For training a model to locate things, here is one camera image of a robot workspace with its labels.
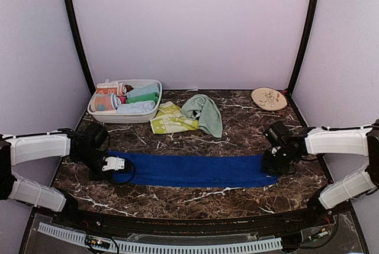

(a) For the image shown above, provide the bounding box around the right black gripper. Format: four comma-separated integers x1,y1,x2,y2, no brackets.
262,147,297,176

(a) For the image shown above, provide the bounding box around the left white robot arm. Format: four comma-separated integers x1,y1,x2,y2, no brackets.
1,123,124,228

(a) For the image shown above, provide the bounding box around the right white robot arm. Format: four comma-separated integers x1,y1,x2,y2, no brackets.
261,121,378,227

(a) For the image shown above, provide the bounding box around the cream bird-pattern plate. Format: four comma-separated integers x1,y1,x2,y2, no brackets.
251,87,288,111

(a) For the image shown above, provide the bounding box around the orange blue rolled towel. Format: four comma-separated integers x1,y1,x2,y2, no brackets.
91,93,121,111

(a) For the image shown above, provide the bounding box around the white plastic basket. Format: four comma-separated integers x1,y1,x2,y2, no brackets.
87,79,163,124

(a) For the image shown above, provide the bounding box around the pale blue rolled towel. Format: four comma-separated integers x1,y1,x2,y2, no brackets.
117,100,156,114

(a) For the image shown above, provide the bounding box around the orange patterned rolled towel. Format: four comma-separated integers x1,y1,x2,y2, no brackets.
96,79,125,95

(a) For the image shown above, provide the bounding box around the pink red rolled towel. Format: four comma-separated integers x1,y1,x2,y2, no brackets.
118,85,134,104

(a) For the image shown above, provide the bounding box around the yellow-green patterned towel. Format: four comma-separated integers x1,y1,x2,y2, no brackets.
150,101,199,134

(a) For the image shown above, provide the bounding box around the green rolled towel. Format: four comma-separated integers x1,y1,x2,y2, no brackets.
126,92,159,104

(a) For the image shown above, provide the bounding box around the sage green towel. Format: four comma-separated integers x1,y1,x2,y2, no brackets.
181,94,223,139

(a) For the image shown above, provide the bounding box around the light blue rolled towel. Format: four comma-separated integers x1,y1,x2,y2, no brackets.
126,82,160,98

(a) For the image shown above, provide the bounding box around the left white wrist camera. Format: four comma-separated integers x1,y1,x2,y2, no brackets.
102,156,125,172

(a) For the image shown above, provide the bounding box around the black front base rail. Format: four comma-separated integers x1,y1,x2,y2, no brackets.
29,199,353,237

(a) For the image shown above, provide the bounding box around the white slotted cable duct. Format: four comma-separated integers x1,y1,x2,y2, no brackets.
37,223,283,253

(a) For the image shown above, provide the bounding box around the left black frame post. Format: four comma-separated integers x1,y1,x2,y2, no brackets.
64,0,96,94

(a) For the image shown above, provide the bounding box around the black frame post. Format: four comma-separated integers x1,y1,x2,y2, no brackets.
64,0,96,94
287,0,318,98

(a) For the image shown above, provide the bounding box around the right black frame post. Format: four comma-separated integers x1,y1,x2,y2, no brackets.
287,0,318,98

